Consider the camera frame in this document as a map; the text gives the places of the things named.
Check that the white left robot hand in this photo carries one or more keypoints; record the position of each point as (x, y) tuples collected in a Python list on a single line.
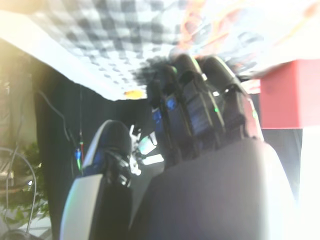
[(212, 195)]

